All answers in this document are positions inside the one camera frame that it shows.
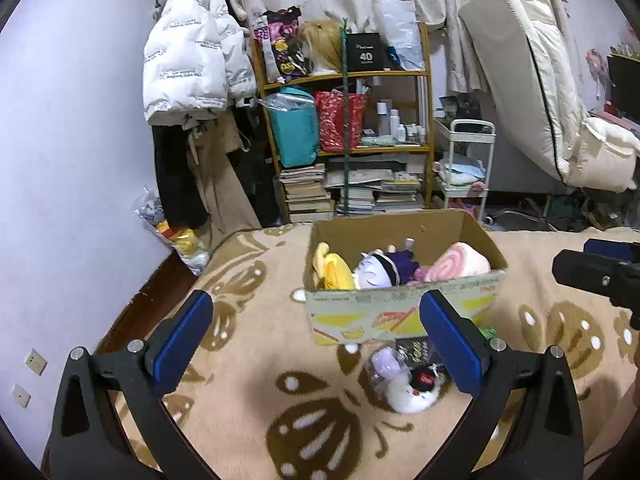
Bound red patterned bag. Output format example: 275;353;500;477
314;90;369;153

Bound black box with 40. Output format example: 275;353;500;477
346;32;384;73

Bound cream pillow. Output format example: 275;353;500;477
567;117;639;193

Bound cream upright mattress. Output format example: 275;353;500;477
459;0;599;186

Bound pink swirl plush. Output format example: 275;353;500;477
422;242;491;283

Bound wooden bookshelf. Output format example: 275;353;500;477
247;22;435;224

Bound colourful snack bags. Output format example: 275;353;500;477
253;6;308;84

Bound green pole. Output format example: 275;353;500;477
340;18;351;218

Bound black Face tissue pack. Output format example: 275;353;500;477
395;336;445;372

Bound teal bag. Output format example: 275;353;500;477
264;88;320;168

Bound white rolling cart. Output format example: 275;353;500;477
433;119;497;222

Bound white puffer jacket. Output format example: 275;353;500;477
142;0;257;129

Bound yellow plush toy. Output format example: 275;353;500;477
312;242;356;290

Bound printed cardboard box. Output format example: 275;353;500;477
303;209;508;346

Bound right stack of books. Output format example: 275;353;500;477
324;168;424;216

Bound plastic bag of toys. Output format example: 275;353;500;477
132;186;209;276

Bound green tissue pack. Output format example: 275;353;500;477
480;327;498;340

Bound blonde wig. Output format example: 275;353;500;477
299;20;342;76

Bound white purple plush doll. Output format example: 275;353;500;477
352;248;420;290

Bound white fluffy plush toy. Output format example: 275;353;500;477
384;364;448;414

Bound beige hanging coat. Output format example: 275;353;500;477
189;110;260;252

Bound left stack of books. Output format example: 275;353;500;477
279;164;335;223

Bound upper wall socket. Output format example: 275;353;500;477
25;349;48;376

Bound wall socket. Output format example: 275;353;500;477
25;349;48;376
12;385;32;408

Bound white plastic bag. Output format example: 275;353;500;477
378;0;425;72

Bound lower wall socket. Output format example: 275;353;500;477
12;385;32;408

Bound stack of books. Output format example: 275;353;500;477
279;164;335;223
324;168;424;216

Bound beige patterned blanket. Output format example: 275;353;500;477
164;226;639;479

